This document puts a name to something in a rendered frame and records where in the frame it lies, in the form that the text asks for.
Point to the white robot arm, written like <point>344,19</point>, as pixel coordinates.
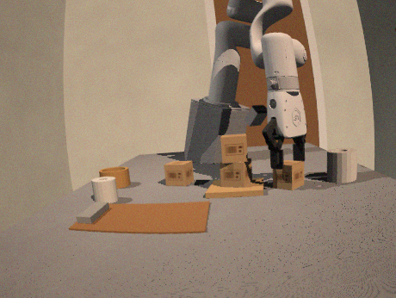
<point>281,54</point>

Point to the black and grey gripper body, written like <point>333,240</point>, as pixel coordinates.
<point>288,109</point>

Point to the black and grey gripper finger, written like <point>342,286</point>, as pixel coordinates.
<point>299,148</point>
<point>276,154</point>

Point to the white cylinder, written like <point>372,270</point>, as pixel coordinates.
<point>104,189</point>

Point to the tan cardboard carton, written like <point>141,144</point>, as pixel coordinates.
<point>236,175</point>
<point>290,177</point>
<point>234,148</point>

